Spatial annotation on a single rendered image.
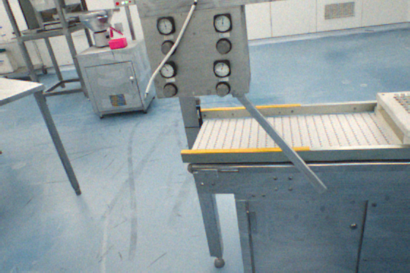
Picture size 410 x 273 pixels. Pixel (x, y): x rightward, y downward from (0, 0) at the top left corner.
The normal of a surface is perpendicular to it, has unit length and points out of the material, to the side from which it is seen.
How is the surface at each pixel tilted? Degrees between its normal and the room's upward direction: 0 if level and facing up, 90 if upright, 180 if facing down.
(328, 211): 90
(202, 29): 90
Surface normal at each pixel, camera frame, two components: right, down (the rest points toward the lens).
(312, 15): -0.04, 0.44
